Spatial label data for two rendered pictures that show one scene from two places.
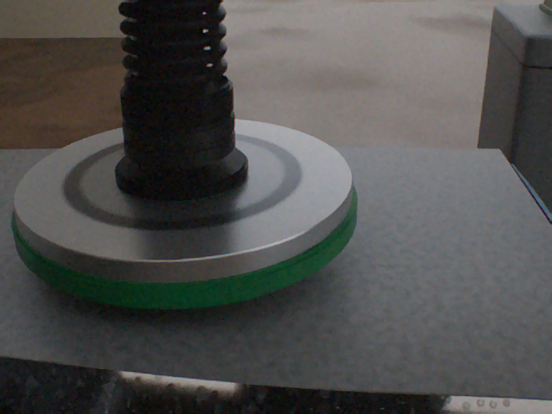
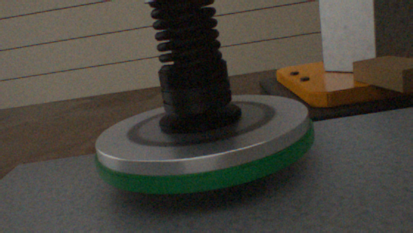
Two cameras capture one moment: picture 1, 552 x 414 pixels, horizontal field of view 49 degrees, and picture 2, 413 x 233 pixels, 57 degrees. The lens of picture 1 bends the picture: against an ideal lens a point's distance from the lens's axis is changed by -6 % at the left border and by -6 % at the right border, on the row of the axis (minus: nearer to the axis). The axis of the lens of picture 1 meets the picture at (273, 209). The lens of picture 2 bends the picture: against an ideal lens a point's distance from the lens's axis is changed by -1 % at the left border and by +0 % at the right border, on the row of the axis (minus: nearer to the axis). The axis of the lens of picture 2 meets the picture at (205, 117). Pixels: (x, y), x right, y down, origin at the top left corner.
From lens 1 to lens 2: 0.74 m
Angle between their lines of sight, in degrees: 138
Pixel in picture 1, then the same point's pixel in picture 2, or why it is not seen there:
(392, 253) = (80, 195)
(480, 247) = (16, 209)
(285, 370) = not seen: hidden behind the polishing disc
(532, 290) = (17, 190)
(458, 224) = (12, 223)
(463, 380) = (86, 157)
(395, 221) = (60, 217)
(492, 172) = not seen: outside the picture
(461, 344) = (77, 165)
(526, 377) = (61, 161)
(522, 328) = (44, 174)
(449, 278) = (57, 187)
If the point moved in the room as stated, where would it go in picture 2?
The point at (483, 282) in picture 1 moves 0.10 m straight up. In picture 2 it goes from (40, 189) to (15, 103)
